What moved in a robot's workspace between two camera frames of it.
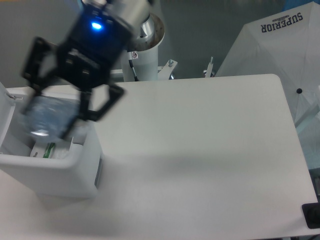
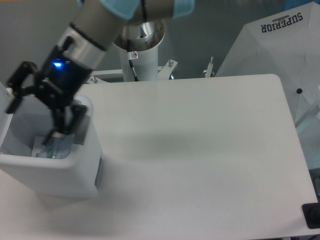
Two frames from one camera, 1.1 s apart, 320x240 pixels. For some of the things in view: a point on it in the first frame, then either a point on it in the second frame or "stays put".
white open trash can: [71, 168] stays put
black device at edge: [311, 213] stays put
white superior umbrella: [288, 45] stays put
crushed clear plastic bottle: [51, 116] -> [59, 147]
